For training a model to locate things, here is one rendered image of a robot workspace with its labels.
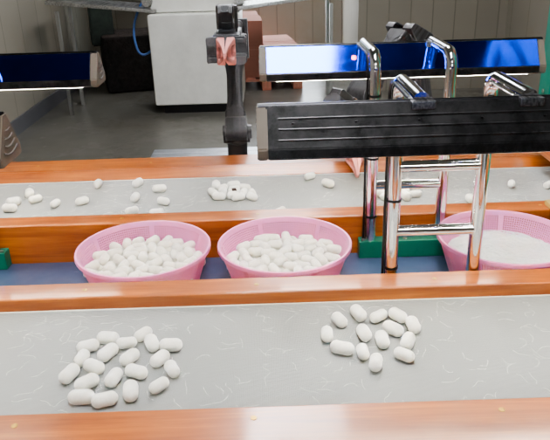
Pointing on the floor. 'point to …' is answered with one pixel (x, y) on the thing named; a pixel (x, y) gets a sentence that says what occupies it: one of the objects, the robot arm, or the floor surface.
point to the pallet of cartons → (258, 50)
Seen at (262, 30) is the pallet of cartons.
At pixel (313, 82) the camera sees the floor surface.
